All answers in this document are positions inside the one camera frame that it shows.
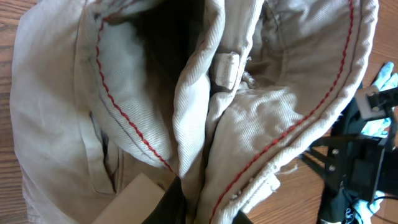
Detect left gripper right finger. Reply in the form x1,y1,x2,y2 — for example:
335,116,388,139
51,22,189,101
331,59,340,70
232,211,253,224

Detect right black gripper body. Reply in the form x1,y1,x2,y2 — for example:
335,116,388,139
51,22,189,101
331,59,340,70
300,100,387,202

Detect beige khaki shorts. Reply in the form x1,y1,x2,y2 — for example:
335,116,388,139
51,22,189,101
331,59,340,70
10,0,379,223

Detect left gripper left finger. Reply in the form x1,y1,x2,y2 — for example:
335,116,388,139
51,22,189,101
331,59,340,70
142,177,187,224

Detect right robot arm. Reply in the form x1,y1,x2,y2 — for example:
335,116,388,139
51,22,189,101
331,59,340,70
300,100,397,202

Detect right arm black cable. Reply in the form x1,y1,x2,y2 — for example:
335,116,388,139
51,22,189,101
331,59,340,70
371,194,398,224

